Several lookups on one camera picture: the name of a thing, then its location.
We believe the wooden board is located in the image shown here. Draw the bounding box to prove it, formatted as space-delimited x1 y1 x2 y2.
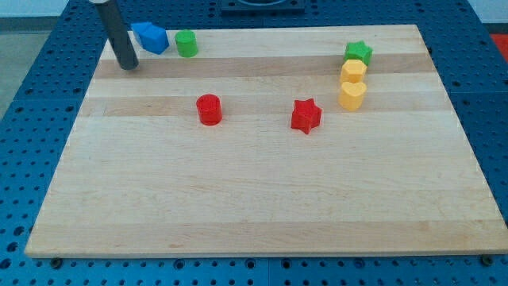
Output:
25 25 507 259

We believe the green star block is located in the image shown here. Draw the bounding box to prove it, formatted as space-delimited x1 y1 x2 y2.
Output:
344 41 373 66

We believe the blue block behind cube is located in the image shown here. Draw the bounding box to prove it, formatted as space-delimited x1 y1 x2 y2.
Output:
131 21 152 46

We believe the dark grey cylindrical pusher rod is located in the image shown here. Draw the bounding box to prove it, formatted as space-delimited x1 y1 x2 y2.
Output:
90 0 139 71

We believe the red star block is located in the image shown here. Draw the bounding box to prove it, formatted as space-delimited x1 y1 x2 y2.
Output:
291 99 322 134

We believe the green cylinder block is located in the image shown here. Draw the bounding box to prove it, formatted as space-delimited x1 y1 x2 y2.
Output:
175 29 198 58

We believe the red cylinder block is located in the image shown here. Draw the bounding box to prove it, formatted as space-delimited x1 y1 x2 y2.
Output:
196 94 222 126

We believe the yellow heart block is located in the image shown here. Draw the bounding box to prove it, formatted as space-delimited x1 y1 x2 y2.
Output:
338 82 368 111

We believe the yellow hexagon block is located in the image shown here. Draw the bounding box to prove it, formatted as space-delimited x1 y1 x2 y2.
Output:
340 60 368 83

